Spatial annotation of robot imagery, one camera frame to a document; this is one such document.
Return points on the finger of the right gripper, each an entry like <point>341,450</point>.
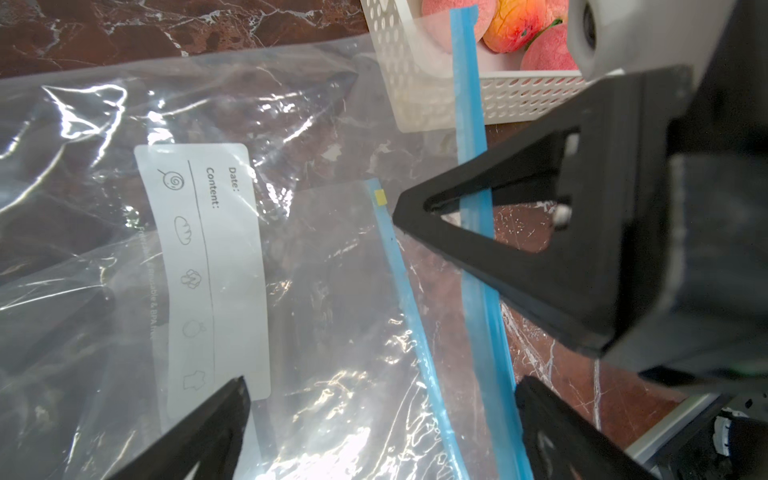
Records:
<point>568,219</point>

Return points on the pink peach right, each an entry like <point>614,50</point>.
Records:
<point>549,52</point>

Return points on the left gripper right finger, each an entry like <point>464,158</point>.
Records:
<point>561,444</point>

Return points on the clear zip-top bag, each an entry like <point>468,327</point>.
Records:
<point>194,137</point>
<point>110,339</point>

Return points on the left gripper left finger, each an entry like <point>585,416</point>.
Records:
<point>206,444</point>

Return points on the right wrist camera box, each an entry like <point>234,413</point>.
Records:
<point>634,36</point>

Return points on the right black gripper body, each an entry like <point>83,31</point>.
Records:
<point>693,310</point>

